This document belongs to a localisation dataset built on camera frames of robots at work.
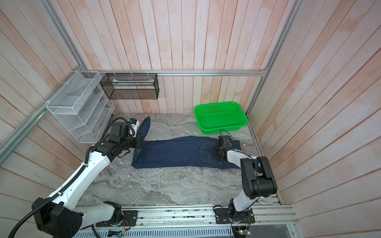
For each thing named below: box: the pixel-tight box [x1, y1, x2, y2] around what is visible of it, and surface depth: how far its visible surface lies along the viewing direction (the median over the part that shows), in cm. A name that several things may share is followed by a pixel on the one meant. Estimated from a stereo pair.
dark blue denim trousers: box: [131, 116, 242, 169], surface depth 97 cm
